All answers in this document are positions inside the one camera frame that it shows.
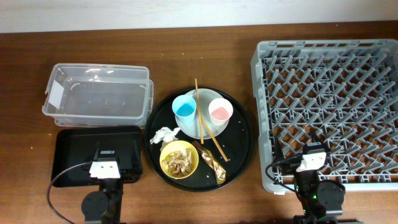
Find yellow bowl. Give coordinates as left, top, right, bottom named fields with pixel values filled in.
left=159, top=141, right=199, bottom=179

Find clear plastic bin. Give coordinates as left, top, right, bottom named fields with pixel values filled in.
left=42, top=63, right=154, bottom=128

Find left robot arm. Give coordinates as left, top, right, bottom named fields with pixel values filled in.
left=81, top=142, right=143, bottom=223

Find grey dishwasher rack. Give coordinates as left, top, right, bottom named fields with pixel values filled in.
left=251, top=39, right=397, bottom=194

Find pink plastic cup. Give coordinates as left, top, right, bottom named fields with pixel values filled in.
left=208, top=98, right=233, bottom=126

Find wooden chopstick lower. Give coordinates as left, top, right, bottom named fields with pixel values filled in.
left=201, top=118, right=229, bottom=162

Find wooden chopstick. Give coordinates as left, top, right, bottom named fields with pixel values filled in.
left=195, top=78, right=204, bottom=144
left=201, top=118, right=229, bottom=162

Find round black tray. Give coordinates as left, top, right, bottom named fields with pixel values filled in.
left=144, top=88, right=254, bottom=192

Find grey round plate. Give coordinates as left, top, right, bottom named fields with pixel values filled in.
left=175, top=88, right=228, bottom=139

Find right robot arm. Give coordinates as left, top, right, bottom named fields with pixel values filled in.
left=269, top=134, right=346, bottom=224

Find white tissue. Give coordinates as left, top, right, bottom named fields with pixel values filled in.
left=150, top=127, right=180, bottom=144

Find wooden chopstick upper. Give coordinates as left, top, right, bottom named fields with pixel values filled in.
left=195, top=78, right=204, bottom=144

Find food scraps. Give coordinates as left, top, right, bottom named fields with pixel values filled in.
left=162, top=149, right=194, bottom=177

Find gold foil wrapper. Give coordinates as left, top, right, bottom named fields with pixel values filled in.
left=192, top=141, right=226, bottom=185

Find blue plastic cup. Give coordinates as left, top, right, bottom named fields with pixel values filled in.
left=172, top=95, right=197, bottom=123

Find black rectangular tray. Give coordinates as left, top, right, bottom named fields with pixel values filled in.
left=51, top=126, right=143, bottom=184

